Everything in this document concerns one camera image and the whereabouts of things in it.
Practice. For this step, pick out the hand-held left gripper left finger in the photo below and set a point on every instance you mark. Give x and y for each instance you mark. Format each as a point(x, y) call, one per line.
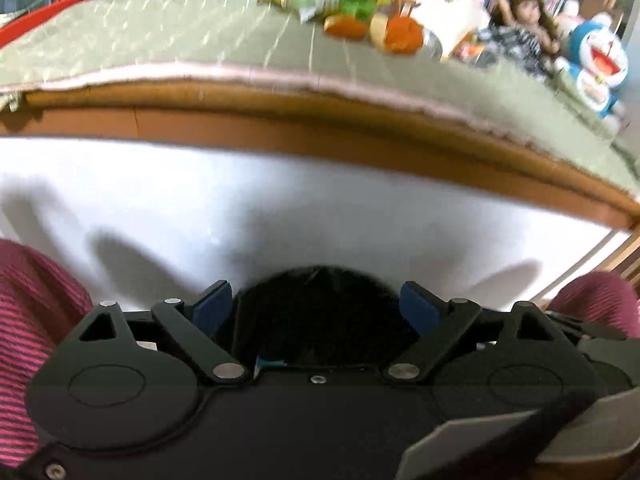
point(212, 307)

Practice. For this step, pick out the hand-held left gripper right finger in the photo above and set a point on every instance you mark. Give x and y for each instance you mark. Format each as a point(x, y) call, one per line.
point(419, 310)

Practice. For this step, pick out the white orange paper packaging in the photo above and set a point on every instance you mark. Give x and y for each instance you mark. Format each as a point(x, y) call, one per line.
point(450, 20)

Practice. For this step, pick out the person's right leg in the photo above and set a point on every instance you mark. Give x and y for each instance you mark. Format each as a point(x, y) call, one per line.
point(600, 300)

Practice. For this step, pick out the person's leg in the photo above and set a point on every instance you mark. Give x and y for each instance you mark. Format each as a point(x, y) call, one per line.
point(600, 300)
point(30, 335)

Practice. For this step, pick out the person's left leg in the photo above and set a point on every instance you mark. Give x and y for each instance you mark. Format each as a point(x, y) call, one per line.
point(30, 335)

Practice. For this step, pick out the green checkered bed sheet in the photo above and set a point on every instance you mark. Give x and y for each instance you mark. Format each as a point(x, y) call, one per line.
point(150, 35)

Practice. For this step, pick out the pale yellow peel piece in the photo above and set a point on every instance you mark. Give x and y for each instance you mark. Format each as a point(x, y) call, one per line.
point(378, 27)

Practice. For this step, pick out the blue cat plush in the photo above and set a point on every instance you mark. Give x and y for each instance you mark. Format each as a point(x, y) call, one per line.
point(600, 55)

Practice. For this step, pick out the brown-haired doll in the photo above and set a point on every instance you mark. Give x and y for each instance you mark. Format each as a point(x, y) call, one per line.
point(525, 10)

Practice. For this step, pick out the wooden bed frame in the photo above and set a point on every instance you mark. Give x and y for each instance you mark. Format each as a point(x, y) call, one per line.
point(250, 125)

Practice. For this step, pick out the red bed rail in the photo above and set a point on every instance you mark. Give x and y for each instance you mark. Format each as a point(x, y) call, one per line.
point(50, 12)

